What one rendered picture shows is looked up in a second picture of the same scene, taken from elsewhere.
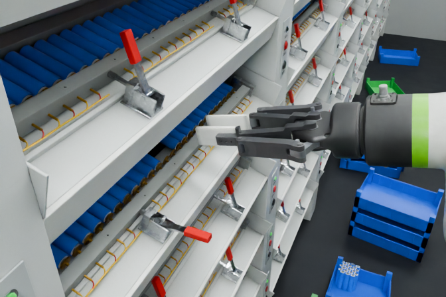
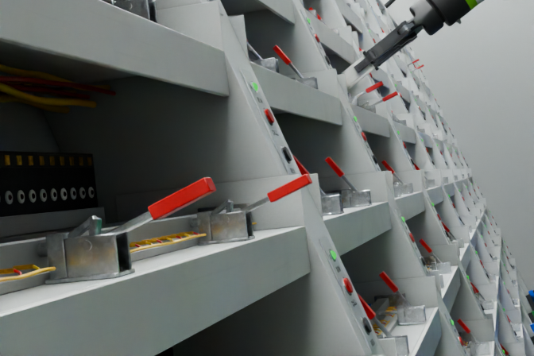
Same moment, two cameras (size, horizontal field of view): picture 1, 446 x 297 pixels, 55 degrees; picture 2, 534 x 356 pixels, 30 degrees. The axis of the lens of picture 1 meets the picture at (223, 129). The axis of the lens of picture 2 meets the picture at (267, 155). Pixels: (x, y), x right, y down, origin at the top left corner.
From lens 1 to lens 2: 169 cm
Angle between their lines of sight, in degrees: 39
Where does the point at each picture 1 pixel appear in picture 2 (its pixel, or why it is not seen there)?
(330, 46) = (424, 161)
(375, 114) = not seen: outside the picture
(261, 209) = (438, 234)
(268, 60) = (363, 84)
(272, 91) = (380, 106)
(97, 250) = not seen: hidden behind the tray
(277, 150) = (392, 36)
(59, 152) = not seen: hidden behind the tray
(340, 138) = (421, 12)
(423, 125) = not seen: outside the picture
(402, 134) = not seen: outside the picture
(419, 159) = not seen: outside the picture
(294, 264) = not seen: outside the picture
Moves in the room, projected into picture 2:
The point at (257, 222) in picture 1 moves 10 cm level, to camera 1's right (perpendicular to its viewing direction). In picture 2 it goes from (443, 253) to (479, 236)
